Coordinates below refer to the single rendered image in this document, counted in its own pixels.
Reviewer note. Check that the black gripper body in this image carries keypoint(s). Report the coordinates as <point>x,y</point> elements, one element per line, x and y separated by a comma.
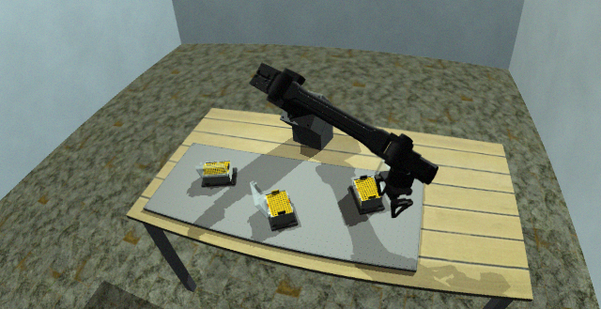
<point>394,181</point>

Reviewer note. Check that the yellow perforated plate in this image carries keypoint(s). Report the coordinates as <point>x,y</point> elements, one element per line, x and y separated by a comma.
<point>277,202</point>
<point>367,187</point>
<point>226,164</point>

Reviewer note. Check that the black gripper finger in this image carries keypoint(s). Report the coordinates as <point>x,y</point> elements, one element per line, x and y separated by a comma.
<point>378,180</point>
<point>393,208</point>

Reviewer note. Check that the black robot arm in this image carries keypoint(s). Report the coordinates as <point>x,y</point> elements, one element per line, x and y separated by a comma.
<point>286,87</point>

